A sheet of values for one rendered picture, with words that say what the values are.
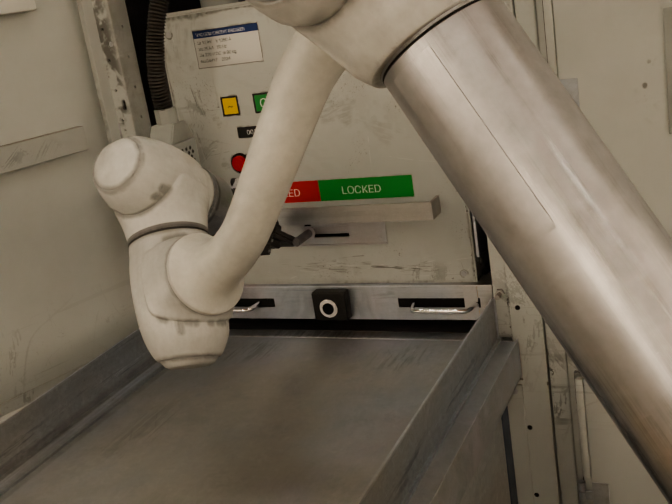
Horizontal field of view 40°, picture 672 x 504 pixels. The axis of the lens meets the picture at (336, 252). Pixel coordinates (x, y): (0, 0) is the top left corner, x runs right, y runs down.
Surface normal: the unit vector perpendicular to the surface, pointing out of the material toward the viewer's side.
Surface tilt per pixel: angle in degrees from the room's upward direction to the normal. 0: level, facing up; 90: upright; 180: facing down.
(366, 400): 0
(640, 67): 90
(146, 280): 65
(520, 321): 90
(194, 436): 0
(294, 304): 90
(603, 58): 90
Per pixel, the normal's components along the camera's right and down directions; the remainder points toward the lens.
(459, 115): -0.48, 0.18
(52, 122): 0.75, 0.07
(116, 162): -0.37, -0.25
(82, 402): 0.91, -0.02
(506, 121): -0.19, -0.02
